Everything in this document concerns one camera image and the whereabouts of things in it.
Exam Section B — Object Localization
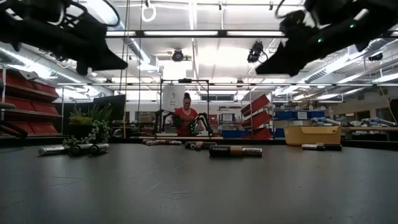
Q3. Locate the black ceiling camera with cable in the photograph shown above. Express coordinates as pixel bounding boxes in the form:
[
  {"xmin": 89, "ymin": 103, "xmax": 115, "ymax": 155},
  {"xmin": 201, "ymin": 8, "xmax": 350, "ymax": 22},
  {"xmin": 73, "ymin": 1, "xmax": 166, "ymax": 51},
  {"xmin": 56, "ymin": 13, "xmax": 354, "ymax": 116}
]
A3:
[{"xmin": 247, "ymin": 40, "xmax": 269, "ymax": 65}]

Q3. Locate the distant black metal frame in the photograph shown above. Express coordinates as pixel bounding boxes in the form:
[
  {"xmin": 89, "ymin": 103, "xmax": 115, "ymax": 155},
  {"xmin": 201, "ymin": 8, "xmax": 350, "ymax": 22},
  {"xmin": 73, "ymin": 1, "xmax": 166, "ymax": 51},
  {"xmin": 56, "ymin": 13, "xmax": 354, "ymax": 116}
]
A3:
[{"xmin": 159, "ymin": 78, "xmax": 211, "ymax": 138}]

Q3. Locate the overhead LED light bar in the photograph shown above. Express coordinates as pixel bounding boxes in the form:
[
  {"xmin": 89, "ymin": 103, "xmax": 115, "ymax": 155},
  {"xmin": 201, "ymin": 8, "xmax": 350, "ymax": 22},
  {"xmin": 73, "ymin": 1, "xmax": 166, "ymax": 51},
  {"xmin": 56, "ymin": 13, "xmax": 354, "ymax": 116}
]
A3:
[{"xmin": 104, "ymin": 29, "xmax": 289, "ymax": 39}]

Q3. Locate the wooden bench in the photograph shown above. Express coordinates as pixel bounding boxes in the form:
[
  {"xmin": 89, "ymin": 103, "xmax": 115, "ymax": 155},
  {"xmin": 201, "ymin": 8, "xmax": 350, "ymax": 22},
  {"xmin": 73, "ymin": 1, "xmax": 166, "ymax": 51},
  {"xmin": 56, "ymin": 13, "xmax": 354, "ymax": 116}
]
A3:
[{"xmin": 341, "ymin": 126, "xmax": 398, "ymax": 133}]

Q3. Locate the brown cardboard box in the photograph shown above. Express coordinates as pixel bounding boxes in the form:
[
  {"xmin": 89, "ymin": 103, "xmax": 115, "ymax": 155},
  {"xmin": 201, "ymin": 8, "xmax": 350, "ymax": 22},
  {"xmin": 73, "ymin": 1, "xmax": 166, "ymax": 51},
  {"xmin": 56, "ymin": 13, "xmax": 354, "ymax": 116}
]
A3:
[{"xmin": 136, "ymin": 111, "xmax": 156, "ymax": 124}]

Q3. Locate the person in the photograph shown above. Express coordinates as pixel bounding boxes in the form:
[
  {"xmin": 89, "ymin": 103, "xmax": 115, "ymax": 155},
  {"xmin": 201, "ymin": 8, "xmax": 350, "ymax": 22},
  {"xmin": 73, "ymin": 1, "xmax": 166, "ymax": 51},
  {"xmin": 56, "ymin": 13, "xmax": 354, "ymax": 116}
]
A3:
[{"xmin": 169, "ymin": 92, "xmax": 206, "ymax": 137}]

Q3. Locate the distant black monitor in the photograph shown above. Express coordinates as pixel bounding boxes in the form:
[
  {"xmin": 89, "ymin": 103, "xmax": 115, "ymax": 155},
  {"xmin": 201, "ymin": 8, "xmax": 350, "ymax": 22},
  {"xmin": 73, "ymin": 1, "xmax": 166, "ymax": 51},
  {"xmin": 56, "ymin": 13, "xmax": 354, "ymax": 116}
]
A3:
[{"xmin": 92, "ymin": 94, "xmax": 127, "ymax": 121}]

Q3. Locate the yellow plastic bin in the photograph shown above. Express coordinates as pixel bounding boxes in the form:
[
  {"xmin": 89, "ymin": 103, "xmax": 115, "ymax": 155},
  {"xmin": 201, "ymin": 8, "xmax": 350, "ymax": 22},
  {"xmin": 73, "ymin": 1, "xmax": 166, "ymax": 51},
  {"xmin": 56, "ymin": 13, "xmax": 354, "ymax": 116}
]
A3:
[{"xmin": 283, "ymin": 124, "xmax": 343, "ymax": 147}]

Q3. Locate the black hanging cable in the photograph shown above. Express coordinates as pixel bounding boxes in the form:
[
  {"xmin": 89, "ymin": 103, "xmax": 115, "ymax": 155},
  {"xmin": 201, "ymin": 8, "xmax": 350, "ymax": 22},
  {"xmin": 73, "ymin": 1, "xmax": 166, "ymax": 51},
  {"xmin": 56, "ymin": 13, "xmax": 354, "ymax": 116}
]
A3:
[{"xmin": 136, "ymin": 0, "xmax": 142, "ymax": 105}]

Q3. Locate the large red bin rack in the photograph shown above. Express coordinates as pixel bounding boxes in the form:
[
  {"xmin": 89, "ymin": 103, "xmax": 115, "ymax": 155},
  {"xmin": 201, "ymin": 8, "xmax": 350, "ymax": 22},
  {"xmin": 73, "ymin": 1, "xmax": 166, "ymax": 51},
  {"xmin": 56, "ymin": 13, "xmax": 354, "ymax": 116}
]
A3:
[{"xmin": 0, "ymin": 67, "xmax": 63, "ymax": 139}]

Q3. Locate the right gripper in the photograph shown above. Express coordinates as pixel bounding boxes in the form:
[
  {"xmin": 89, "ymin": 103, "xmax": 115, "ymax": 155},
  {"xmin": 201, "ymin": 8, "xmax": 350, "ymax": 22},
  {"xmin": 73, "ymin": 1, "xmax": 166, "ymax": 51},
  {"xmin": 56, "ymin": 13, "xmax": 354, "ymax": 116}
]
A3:
[{"xmin": 256, "ymin": 9, "xmax": 358, "ymax": 77}]

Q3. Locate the wide blue storage bin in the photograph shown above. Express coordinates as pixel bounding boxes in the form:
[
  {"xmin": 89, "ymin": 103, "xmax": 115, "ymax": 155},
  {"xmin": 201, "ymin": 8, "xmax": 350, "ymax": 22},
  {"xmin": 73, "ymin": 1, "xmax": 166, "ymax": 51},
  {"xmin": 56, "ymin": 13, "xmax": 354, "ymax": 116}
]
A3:
[{"xmin": 221, "ymin": 129, "xmax": 252, "ymax": 139}]

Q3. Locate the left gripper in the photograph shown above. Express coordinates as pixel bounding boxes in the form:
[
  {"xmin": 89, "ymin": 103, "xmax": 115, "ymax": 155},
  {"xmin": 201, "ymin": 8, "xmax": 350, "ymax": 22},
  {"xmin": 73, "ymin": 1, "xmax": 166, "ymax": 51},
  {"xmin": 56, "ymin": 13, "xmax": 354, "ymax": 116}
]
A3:
[{"xmin": 34, "ymin": 0, "xmax": 128, "ymax": 75}]

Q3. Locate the small red bin rack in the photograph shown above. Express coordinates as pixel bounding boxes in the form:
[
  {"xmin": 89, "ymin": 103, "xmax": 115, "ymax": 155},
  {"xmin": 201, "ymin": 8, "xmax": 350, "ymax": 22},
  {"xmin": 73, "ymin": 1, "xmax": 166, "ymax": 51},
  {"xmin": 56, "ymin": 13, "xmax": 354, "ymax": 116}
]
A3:
[{"xmin": 240, "ymin": 94, "xmax": 274, "ymax": 141}]

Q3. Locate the potted succulent plant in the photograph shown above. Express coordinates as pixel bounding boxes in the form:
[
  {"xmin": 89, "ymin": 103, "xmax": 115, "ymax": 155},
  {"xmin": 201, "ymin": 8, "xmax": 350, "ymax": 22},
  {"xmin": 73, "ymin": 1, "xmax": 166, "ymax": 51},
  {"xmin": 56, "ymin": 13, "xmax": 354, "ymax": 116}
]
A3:
[{"xmin": 62, "ymin": 104, "xmax": 113, "ymax": 147}]

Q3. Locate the white hanging cable loop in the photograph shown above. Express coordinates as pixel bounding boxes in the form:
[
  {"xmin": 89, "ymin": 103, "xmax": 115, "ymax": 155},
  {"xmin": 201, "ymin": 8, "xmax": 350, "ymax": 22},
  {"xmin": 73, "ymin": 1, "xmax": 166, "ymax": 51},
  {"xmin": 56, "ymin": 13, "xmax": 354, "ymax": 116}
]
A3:
[{"xmin": 141, "ymin": 0, "xmax": 157, "ymax": 23}]

